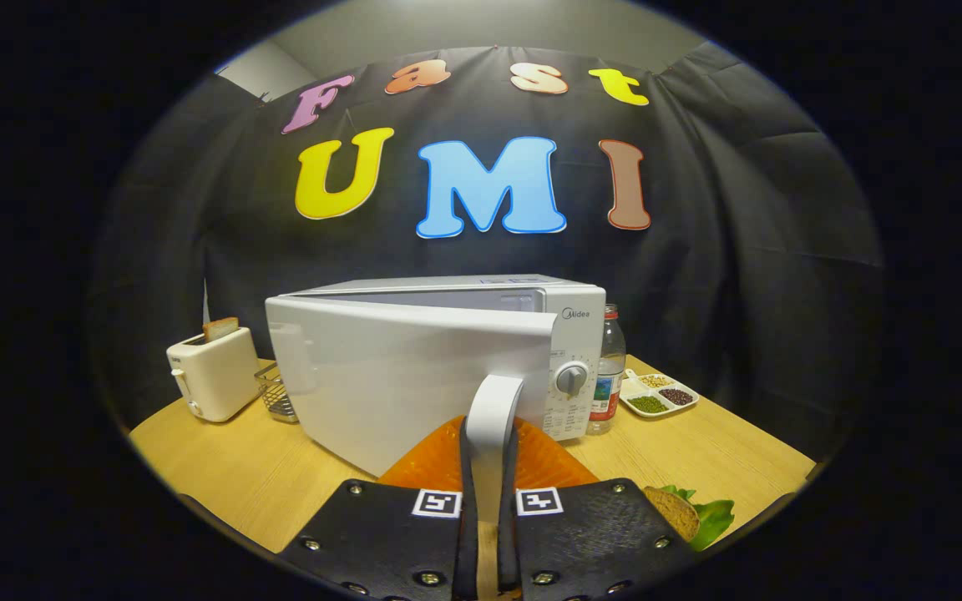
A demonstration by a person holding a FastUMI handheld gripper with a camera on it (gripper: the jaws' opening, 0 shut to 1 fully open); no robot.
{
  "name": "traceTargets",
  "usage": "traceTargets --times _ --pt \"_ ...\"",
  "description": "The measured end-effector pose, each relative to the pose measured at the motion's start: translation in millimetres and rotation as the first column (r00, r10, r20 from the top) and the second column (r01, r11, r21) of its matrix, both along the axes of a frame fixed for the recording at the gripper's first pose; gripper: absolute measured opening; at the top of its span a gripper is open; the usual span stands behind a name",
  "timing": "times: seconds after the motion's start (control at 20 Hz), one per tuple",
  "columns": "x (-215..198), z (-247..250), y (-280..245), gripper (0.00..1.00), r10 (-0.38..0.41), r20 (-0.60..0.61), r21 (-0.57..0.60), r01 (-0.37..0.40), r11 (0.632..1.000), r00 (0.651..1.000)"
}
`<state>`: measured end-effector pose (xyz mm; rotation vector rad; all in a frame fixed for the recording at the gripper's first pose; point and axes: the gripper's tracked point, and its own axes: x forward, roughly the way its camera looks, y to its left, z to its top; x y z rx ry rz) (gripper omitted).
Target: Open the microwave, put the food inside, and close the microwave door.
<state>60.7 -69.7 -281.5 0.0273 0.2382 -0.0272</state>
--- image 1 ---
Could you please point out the white toaster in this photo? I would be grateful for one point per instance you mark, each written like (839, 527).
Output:
(214, 380)

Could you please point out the clear water bottle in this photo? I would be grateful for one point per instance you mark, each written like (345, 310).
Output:
(608, 392)

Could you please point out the white microwave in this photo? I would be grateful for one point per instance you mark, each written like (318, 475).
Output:
(406, 376)

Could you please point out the lettuce sandwich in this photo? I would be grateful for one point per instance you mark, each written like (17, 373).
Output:
(675, 509)

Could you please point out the toast slice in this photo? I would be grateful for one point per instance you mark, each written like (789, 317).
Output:
(220, 329)

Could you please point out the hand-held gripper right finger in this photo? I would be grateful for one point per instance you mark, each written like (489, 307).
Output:
(589, 534)

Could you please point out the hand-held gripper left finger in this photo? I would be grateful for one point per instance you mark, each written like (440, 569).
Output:
(389, 542)

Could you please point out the black backdrop cloth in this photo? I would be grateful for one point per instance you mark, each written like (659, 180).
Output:
(740, 209)

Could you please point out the white divided bean dish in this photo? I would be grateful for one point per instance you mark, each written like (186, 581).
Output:
(656, 401)

